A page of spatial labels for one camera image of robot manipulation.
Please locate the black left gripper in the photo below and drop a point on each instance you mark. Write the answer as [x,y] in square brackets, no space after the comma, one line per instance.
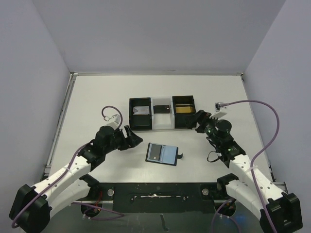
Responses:
[131,141]

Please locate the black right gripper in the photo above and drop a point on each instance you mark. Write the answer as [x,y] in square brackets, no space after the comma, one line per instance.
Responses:
[201,120]

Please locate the black leather card holder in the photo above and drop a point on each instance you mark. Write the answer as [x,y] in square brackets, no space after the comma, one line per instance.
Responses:
[169,155]

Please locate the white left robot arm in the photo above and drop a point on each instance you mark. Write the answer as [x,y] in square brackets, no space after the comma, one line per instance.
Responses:
[35,205]

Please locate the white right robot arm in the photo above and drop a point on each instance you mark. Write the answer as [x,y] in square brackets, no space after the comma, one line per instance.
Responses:
[276,210]

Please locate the gold credit card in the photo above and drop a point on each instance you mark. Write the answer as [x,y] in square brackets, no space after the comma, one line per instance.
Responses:
[184,108]

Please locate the silver credit card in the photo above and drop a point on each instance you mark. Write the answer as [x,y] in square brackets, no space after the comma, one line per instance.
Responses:
[141,110]

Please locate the black credit card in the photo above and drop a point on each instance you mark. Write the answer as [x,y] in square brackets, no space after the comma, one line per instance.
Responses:
[162,109]

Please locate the black right bin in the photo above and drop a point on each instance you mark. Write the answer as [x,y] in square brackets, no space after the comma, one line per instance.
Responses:
[179,119]

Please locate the black bin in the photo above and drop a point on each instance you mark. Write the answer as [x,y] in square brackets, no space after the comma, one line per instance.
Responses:
[179,119]
[140,122]

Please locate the black left bin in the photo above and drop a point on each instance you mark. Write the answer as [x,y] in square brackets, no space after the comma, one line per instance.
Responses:
[140,122]

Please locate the white middle bin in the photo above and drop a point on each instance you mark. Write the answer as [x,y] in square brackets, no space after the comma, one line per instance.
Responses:
[162,122]

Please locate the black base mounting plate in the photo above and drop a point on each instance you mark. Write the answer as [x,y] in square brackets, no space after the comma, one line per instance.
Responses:
[158,197]

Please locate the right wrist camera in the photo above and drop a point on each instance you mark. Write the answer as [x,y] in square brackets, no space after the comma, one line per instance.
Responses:
[220,111]

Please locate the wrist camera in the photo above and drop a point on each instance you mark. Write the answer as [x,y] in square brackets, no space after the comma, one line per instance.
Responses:
[220,111]
[113,121]

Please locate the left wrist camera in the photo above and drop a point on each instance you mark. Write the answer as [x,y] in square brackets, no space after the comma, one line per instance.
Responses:
[113,121]

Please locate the aluminium frame rail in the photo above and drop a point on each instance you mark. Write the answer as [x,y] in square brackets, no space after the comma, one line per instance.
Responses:
[60,122]

